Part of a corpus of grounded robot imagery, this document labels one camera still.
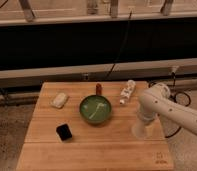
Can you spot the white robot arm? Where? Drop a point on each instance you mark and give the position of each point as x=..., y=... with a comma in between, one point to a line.
x=155, y=100

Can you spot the black eraser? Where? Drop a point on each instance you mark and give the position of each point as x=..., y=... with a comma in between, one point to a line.
x=64, y=132

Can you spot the small red-brown bottle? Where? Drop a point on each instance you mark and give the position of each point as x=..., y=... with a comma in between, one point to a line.
x=98, y=89

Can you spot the green bowl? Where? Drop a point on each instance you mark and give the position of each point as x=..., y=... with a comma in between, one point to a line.
x=95, y=109

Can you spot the white tube with label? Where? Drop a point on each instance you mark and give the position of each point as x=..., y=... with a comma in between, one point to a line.
x=127, y=91

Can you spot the white sponge block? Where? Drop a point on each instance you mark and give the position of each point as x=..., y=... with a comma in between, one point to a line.
x=59, y=100

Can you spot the wooden cutting board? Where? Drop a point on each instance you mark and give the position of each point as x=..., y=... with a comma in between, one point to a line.
x=110, y=147

